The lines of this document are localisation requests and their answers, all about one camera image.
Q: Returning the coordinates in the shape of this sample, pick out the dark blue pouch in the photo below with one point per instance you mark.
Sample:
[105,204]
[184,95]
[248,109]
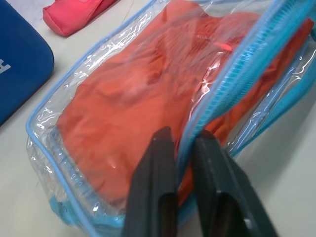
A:
[19,59]

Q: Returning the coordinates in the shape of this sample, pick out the orange cloth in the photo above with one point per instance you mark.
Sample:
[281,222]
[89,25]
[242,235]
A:
[128,103]

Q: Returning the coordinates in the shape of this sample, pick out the pink fabric pouch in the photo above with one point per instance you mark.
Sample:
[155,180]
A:
[71,14]

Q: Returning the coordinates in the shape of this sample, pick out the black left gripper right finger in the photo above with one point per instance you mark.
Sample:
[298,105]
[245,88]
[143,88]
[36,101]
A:
[222,182]

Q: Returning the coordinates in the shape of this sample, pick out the clear plastic pouch blue trim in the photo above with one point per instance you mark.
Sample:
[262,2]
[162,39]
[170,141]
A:
[74,98]

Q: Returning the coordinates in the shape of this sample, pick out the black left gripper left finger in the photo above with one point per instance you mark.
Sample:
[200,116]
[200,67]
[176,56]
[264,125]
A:
[153,177]

